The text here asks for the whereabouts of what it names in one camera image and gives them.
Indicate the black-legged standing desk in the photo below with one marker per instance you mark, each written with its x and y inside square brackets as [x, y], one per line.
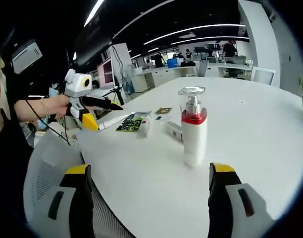
[119, 98]

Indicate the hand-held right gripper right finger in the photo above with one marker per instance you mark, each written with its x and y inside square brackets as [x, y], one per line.
[220, 203]

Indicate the large black display screen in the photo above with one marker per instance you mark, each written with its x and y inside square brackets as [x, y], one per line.
[92, 42]

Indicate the blue storage box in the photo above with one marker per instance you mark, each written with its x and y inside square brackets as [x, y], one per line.
[173, 63]

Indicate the short ceiling light strip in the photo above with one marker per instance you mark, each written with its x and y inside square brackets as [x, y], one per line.
[74, 55]

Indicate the white plastic chair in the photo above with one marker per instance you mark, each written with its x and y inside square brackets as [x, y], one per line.
[263, 75]

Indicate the white mesh office chair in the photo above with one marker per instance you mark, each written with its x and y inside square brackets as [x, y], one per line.
[50, 168]

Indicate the black bag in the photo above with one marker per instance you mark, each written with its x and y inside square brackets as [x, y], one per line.
[188, 63]

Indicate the white cabinet counter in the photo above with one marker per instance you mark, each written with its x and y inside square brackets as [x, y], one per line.
[164, 77]

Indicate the dark background monitor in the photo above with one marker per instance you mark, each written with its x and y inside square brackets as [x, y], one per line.
[213, 46]

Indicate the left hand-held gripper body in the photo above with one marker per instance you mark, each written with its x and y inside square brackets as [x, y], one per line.
[77, 81]

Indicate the white office desk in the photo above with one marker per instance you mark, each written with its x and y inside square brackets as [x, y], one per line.
[234, 69]

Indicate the small white skincare pump bottle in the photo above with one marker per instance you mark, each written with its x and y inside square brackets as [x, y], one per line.
[173, 130]
[144, 129]

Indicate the wide ceiling light strip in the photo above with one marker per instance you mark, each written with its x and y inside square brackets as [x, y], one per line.
[93, 12]

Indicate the open laptop pink screen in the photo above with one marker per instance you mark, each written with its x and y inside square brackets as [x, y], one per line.
[105, 73]

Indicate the long ceiling light strip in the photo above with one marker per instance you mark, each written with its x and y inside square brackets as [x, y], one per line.
[191, 30]
[216, 38]

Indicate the white worn device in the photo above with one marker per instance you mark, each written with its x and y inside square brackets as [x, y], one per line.
[26, 58]

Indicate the green black skincare mask packet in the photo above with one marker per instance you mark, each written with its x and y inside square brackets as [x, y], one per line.
[130, 124]

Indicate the person's left hand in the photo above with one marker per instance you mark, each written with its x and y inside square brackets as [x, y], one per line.
[58, 106]

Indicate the small white blue skincare sachet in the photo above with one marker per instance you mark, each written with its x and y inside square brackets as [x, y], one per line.
[159, 118]

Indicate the gold foil skincare sachet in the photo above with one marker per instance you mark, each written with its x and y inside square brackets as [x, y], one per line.
[163, 110]

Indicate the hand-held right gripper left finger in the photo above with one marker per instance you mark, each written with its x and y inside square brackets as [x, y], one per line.
[79, 198]

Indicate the large red-collared skincare pump bottle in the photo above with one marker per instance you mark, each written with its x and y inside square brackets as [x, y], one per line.
[193, 138]

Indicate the white skincare tube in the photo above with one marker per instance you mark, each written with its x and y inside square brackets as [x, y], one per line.
[112, 123]

